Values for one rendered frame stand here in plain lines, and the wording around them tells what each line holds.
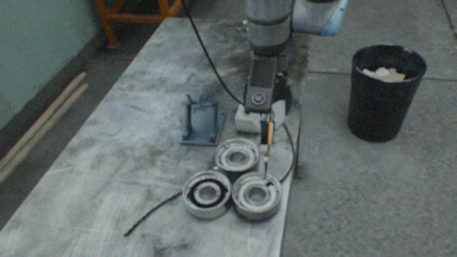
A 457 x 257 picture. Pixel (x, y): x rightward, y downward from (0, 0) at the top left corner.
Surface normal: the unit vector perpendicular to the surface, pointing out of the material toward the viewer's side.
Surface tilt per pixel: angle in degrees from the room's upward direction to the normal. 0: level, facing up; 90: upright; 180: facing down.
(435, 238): 0
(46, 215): 0
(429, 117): 0
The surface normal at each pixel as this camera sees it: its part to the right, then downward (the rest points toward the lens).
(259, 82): -0.15, -0.29
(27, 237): -0.09, -0.73
